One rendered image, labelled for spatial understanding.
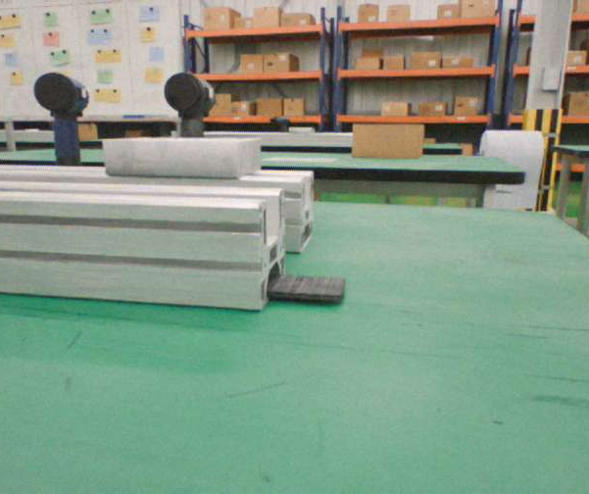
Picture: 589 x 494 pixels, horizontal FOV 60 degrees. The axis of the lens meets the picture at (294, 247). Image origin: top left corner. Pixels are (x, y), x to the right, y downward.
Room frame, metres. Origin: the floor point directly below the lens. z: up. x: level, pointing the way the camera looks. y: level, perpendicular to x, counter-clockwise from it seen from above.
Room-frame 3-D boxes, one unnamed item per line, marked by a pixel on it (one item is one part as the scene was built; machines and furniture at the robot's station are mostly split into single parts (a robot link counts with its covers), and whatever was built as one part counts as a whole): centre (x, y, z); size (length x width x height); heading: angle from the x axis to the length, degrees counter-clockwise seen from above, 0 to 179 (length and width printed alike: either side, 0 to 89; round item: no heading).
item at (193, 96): (0.89, 0.17, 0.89); 0.20 x 0.08 x 0.22; 179
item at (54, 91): (0.89, 0.38, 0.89); 0.20 x 0.08 x 0.22; 12
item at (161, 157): (0.64, 0.13, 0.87); 0.16 x 0.11 x 0.07; 80
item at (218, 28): (10.71, 0.69, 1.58); 2.83 x 0.98 x 3.15; 75
